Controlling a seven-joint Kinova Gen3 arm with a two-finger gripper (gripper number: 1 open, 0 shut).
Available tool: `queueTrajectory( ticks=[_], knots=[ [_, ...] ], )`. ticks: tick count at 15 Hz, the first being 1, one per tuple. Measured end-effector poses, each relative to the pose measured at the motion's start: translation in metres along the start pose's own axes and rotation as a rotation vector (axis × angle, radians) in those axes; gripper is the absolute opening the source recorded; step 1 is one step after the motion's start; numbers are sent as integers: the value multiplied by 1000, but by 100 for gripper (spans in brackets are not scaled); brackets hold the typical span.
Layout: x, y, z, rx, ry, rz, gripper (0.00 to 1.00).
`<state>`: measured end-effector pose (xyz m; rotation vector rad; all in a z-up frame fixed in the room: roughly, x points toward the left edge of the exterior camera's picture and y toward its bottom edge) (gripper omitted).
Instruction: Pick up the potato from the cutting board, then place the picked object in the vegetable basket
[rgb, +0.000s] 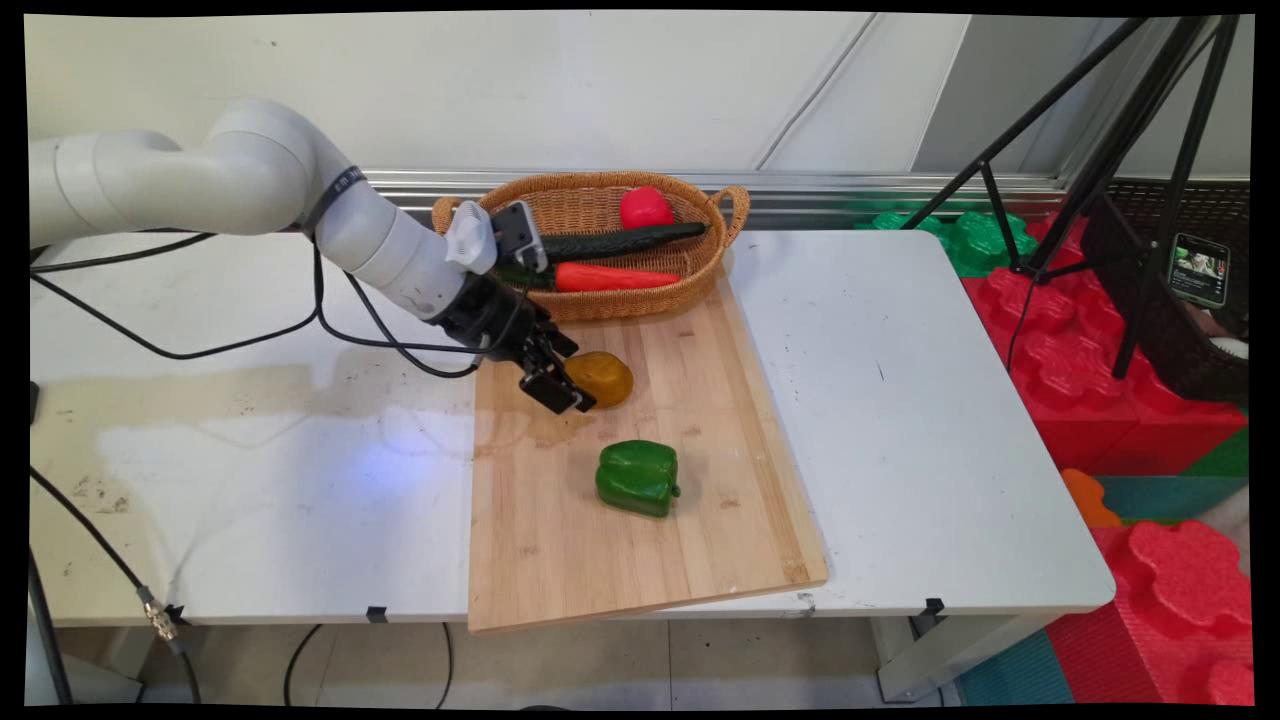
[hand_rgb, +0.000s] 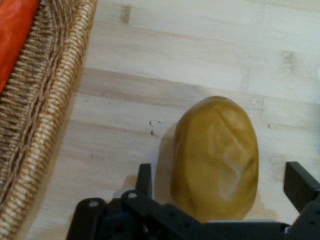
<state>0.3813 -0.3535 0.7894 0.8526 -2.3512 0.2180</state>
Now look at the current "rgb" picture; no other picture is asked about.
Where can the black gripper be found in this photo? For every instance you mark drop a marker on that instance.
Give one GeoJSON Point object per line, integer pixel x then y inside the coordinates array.
{"type": "Point", "coordinates": [490, 315]}

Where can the yellow bell pepper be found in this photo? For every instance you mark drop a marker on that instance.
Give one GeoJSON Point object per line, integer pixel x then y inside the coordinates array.
{"type": "Point", "coordinates": [605, 380]}

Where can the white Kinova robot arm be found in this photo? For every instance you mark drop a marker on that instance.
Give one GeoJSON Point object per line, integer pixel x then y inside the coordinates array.
{"type": "Point", "coordinates": [250, 170]}

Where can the orange-red carrot with green top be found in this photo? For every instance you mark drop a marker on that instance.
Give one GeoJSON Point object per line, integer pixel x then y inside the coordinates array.
{"type": "Point", "coordinates": [615, 278]}

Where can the green bell pepper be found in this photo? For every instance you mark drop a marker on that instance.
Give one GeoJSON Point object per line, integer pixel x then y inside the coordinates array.
{"type": "Point", "coordinates": [635, 478]}

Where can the dark green cucumber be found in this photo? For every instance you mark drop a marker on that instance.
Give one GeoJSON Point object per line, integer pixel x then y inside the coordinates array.
{"type": "Point", "coordinates": [620, 241]}

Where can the bamboo cutting board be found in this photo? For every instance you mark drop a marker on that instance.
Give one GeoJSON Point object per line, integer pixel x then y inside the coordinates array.
{"type": "Point", "coordinates": [640, 520]}

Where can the red bell pepper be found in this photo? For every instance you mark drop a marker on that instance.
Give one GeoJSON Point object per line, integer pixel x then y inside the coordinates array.
{"type": "Point", "coordinates": [646, 208]}

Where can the green foam block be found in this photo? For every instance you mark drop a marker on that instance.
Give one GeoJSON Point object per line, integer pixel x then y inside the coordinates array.
{"type": "Point", "coordinates": [980, 240]}

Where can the white table leg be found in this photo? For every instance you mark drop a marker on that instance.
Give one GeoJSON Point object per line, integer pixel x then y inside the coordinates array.
{"type": "Point", "coordinates": [940, 655]}

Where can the large red foam block stack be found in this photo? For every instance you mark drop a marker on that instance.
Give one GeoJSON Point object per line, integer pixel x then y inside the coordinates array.
{"type": "Point", "coordinates": [1080, 380]}

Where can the orange foam piece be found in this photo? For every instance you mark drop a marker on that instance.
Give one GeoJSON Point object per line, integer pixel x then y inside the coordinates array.
{"type": "Point", "coordinates": [1088, 500]}

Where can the black mesh basket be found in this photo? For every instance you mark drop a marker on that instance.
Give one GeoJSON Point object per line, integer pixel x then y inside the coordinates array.
{"type": "Point", "coordinates": [1150, 310]}

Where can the black tripod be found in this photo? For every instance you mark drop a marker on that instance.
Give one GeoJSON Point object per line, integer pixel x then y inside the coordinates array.
{"type": "Point", "coordinates": [1145, 110]}

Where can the smartphone with lit screen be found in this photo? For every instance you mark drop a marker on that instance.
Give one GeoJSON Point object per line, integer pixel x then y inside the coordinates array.
{"type": "Point", "coordinates": [1198, 270]}

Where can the red foam block with flower top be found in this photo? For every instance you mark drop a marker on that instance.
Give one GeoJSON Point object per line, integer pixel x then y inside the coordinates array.
{"type": "Point", "coordinates": [1180, 590]}

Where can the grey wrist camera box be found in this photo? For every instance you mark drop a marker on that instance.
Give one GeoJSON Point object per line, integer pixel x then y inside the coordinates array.
{"type": "Point", "coordinates": [520, 235]}

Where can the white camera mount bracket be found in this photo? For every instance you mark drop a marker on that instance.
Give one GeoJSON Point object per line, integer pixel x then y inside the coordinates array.
{"type": "Point", "coordinates": [470, 245]}

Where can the aluminium wall rail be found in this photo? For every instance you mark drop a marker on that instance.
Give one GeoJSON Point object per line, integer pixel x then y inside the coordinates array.
{"type": "Point", "coordinates": [900, 185]}

